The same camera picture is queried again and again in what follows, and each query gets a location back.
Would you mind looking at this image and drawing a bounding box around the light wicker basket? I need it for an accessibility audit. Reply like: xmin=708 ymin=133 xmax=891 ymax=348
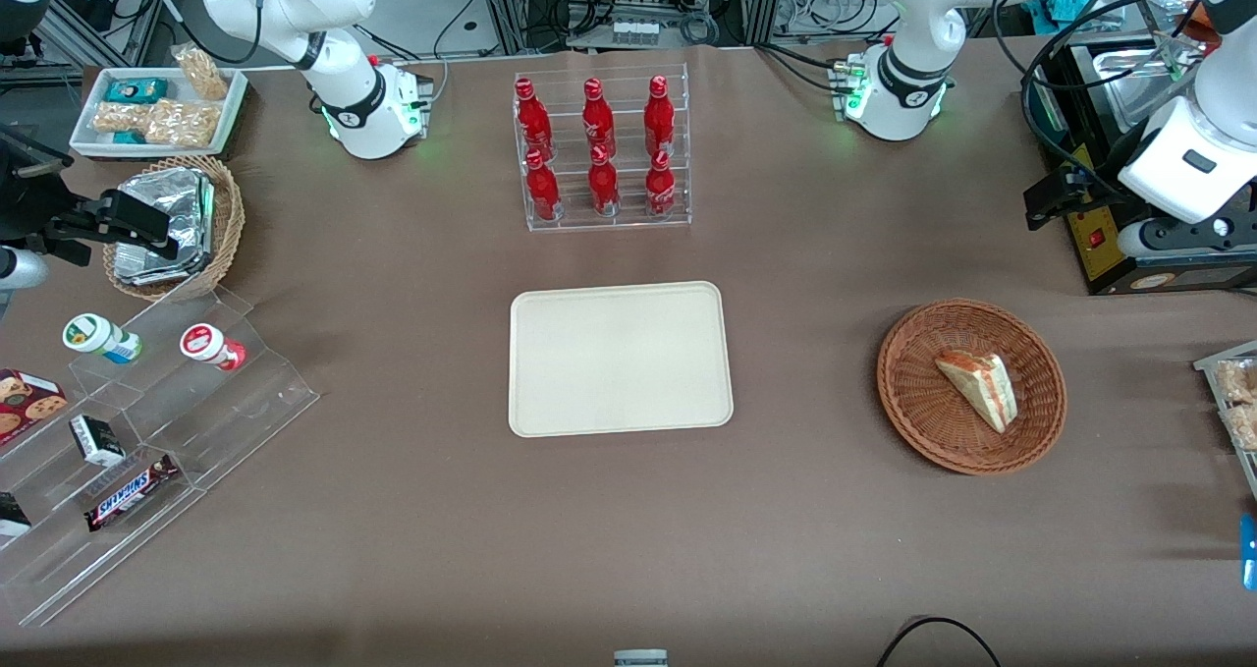
xmin=102 ymin=155 xmax=246 ymax=304

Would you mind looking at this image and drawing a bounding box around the green lid yogurt bottle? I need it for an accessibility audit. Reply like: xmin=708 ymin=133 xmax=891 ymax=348
xmin=62 ymin=312 xmax=142 ymax=365

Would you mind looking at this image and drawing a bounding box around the black food warmer appliance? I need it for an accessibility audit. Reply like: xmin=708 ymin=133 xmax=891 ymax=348
xmin=1029 ymin=30 xmax=1257 ymax=298

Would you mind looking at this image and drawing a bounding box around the Snickers chocolate bar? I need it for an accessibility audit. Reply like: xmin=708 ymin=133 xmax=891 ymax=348
xmin=83 ymin=453 xmax=181 ymax=533

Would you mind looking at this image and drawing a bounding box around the red cookie box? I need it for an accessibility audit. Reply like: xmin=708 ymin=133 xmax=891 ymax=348
xmin=0 ymin=367 xmax=69 ymax=448

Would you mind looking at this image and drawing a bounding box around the wrapped triangle sandwich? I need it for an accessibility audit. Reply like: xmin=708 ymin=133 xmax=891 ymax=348
xmin=933 ymin=349 xmax=1019 ymax=435

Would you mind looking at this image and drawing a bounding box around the clear acrylic stepped shelf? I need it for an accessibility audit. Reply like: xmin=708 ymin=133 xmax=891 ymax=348
xmin=0 ymin=287 xmax=321 ymax=630

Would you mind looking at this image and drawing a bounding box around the red cola bottle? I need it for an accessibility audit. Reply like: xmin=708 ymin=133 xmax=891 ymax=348
xmin=587 ymin=144 xmax=622 ymax=218
xmin=581 ymin=78 xmax=619 ymax=160
xmin=524 ymin=149 xmax=563 ymax=223
xmin=644 ymin=149 xmax=678 ymax=218
xmin=515 ymin=78 xmax=555 ymax=162
xmin=643 ymin=75 xmax=678 ymax=158

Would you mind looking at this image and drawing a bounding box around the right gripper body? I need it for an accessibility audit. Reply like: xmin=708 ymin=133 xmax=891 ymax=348
xmin=0 ymin=125 xmax=78 ymax=255

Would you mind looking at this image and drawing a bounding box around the clear acrylic snack tray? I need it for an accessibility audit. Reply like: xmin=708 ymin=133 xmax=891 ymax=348
xmin=1192 ymin=340 xmax=1257 ymax=503

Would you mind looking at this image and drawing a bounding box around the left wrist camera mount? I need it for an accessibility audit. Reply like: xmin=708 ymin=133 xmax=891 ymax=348
xmin=1117 ymin=213 xmax=1257 ymax=257

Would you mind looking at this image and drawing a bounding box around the black loose cable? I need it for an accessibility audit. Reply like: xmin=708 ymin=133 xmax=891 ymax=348
xmin=876 ymin=615 xmax=1004 ymax=667

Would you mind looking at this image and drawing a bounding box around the cream plastic serving tray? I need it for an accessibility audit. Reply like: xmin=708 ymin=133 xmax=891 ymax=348
xmin=507 ymin=280 xmax=736 ymax=440

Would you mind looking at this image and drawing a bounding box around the brown round wicker basket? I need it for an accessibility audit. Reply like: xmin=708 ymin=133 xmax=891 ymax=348
xmin=876 ymin=298 xmax=1068 ymax=477

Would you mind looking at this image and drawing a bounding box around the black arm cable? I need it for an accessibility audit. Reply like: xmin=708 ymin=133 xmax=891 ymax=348
xmin=992 ymin=0 xmax=1219 ymax=202

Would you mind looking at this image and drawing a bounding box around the rice cracker snack bag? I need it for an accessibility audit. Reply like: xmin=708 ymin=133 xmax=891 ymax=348
xmin=1215 ymin=357 xmax=1257 ymax=409
xmin=92 ymin=101 xmax=150 ymax=137
xmin=1223 ymin=402 xmax=1257 ymax=453
xmin=145 ymin=98 xmax=223 ymax=149
xmin=171 ymin=44 xmax=230 ymax=101

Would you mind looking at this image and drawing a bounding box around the red lid yogurt bottle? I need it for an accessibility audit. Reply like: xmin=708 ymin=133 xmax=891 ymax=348
xmin=179 ymin=322 xmax=247 ymax=372

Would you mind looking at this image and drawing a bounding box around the small black white box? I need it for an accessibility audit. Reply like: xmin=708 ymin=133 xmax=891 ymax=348
xmin=69 ymin=413 xmax=127 ymax=469

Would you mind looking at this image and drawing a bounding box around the clear acrylic bottle rack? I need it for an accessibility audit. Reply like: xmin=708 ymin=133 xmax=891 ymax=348
xmin=512 ymin=62 xmax=693 ymax=234

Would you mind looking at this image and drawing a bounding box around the white rectangular snack tray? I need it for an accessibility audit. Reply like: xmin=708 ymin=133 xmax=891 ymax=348
xmin=68 ymin=66 xmax=248 ymax=162

